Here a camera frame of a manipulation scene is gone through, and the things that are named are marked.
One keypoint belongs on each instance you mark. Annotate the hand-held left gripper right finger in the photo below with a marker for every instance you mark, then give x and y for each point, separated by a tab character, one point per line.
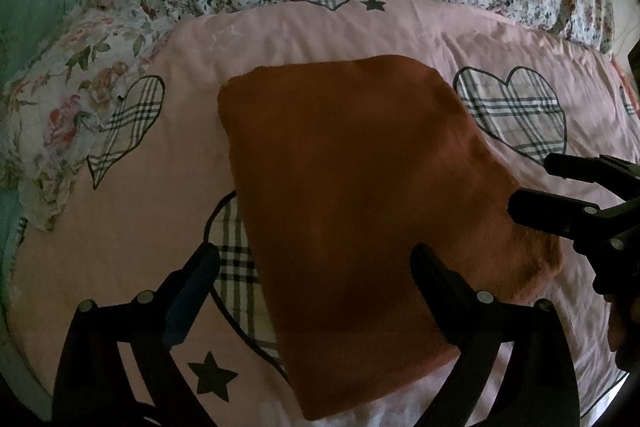
432	287

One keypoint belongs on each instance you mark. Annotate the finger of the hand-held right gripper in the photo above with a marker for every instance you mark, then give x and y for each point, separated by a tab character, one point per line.
550	213
585	169

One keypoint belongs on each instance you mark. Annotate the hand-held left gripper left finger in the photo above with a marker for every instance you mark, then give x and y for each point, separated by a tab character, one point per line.
186	302

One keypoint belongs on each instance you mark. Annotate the orange garment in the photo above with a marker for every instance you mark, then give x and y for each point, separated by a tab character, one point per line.
360	207

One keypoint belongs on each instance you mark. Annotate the person's right hand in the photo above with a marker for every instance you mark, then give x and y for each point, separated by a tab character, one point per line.
624	332

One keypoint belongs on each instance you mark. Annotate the pink heart print bedsheet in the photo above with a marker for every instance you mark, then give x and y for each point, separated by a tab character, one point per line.
150	187

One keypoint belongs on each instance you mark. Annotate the large floral print pillow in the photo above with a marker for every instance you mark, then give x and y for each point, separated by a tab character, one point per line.
65	117

